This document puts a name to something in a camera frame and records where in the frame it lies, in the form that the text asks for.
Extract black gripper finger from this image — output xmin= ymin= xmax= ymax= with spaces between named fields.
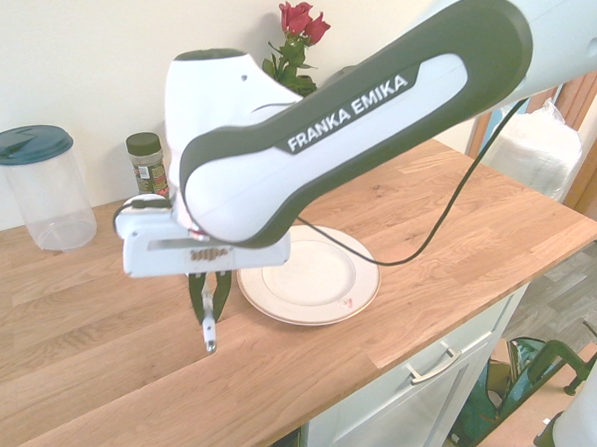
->
xmin=184 ymin=271 xmax=208 ymax=326
xmin=211 ymin=271 xmax=237 ymax=324

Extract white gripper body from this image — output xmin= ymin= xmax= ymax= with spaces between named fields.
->
xmin=119 ymin=212 xmax=295 ymax=288

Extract silver fork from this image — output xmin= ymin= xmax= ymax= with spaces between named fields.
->
xmin=197 ymin=275 xmax=224 ymax=356

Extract white plate gold rim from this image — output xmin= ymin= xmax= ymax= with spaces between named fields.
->
xmin=232 ymin=221 xmax=383 ymax=331

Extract spice jar dark lid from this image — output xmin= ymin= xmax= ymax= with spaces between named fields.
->
xmin=122 ymin=130 xmax=175 ymax=199

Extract clear container teal lid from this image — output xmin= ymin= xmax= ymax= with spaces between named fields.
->
xmin=0 ymin=121 xmax=103 ymax=255

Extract white kitchen cabinet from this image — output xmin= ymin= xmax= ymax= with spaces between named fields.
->
xmin=251 ymin=270 xmax=533 ymax=447

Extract red roses green leaves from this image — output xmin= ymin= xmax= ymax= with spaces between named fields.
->
xmin=260 ymin=0 xmax=334 ymax=98

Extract cardboard box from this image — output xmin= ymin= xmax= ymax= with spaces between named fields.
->
xmin=483 ymin=337 xmax=522 ymax=411

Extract green bag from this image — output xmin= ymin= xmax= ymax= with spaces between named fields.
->
xmin=449 ymin=333 xmax=582 ymax=447

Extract white plastic wrapped bundle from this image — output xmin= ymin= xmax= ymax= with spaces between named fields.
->
xmin=482 ymin=94 xmax=587 ymax=205

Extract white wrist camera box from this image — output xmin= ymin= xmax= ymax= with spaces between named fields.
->
xmin=111 ymin=192 xmax=176 ymax=239

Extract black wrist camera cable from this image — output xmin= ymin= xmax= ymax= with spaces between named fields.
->
xmin=290 ymin=72 xmax=525 ymax=274

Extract silver drawer handle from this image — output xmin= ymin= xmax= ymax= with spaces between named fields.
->
xmin=403 ymin=338 xmax=464 ymax=389

